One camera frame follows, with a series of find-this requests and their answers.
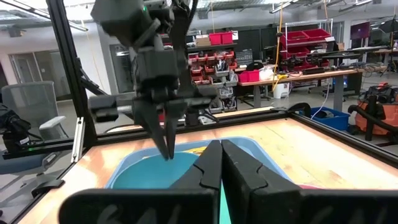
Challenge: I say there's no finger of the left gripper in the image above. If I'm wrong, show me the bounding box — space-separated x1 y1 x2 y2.
166 101 187 159
133 104 170 161

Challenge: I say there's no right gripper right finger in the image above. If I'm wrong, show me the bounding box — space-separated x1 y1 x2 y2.
221 139 398 224

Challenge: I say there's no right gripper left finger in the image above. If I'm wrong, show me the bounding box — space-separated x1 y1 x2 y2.
58 139 223 224

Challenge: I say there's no blue bowl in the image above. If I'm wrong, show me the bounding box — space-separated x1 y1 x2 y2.
111 151 200 190

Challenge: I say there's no yellow cloth napkin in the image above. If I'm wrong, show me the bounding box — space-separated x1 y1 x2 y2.
185 147 206 156

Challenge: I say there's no blue plastic tray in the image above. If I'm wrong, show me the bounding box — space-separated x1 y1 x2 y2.
105 136 293 190

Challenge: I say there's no cardboard box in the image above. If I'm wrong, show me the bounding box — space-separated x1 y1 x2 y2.
195 34 211 47

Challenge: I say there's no rack of parts bins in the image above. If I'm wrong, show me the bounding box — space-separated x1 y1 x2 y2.
188 51 239 113

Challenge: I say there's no red storage bin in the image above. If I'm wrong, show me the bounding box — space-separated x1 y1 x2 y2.
208 32 222 46
220 31 234 45

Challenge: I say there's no red bin on workbench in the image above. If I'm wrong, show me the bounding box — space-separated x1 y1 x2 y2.
238 70 261 83

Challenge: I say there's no blue storage bin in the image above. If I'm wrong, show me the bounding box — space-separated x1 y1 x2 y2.
298 106 351 131

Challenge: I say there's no white bucket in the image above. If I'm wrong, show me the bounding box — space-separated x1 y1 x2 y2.
273 82 290 100

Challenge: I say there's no grey mesh office chair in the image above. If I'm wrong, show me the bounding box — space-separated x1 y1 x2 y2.
1 80 68 141

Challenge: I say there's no long wooden workbench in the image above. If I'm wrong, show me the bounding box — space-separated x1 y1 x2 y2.
238 67 388 109

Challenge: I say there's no long ceiling light strip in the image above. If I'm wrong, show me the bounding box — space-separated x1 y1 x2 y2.
0 0 90 32
269 0 300 14

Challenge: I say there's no black device with green light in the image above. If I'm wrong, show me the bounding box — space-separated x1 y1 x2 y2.
0 104 34 154

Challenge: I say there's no purple screen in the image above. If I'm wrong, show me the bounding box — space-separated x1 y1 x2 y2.
350 21 371 40

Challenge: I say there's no white floor cable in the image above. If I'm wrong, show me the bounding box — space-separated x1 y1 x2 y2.
310 82 331 121

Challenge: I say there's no yellow hanging cable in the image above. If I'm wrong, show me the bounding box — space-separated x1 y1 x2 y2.
272 0 284 91

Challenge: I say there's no wire shelf with red bins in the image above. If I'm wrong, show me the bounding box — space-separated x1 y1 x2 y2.
278 18 334 72

